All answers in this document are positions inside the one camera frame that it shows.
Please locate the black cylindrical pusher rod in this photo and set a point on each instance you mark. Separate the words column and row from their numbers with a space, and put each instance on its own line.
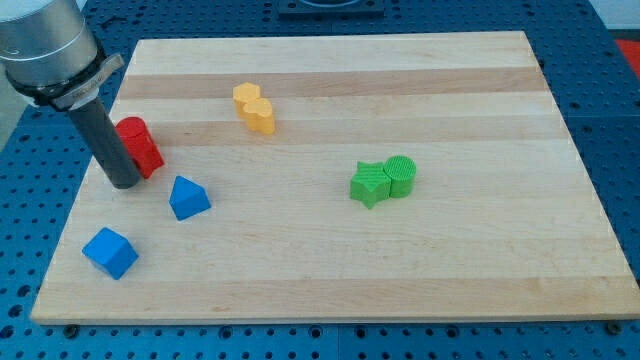
column 97, row 130

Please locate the red circle block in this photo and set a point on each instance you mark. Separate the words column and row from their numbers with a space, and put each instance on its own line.
column 135, row 135

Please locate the blue cube block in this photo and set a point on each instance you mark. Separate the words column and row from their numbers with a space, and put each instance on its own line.
column 110, row 253

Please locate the green circle block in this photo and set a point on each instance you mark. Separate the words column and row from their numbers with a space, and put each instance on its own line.
column 402, row 171

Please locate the blue triangle block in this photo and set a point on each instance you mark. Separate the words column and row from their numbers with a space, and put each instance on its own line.
column 188, row 198

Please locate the green star block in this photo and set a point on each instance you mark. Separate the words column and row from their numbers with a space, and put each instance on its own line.
column 370, row 184

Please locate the wooden board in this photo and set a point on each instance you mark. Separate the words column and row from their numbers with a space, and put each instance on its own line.
column 503, row 223

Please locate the yellow heart block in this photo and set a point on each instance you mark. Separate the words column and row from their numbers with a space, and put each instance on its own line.
column 259, row 116

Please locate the yellow hexagon block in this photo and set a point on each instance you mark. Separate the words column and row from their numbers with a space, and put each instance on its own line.
column 243, row 94

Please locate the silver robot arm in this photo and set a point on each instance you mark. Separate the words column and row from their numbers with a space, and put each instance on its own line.
column 52, row 58

